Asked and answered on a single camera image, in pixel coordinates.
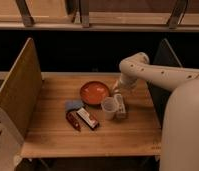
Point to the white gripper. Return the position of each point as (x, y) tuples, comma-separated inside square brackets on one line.
[(123, 82)]

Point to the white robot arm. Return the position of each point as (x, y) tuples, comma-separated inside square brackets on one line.
[(180, 131)]

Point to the orange ceramic bowl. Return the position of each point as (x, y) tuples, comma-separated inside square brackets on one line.
[(93, 92)]

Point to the clear plastic cup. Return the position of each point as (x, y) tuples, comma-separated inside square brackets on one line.
[(109, 107)]

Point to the right dark side panel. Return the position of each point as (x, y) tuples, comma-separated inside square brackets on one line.
[(165, 56)]

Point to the red snack bag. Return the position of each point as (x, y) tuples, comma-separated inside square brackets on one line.
[(73, 121)]

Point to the left wooden side panel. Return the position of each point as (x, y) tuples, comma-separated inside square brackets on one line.
[(19, 91)]

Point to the wooden shelf with brackets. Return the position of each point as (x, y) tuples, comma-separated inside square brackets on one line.
[(101, 15)]

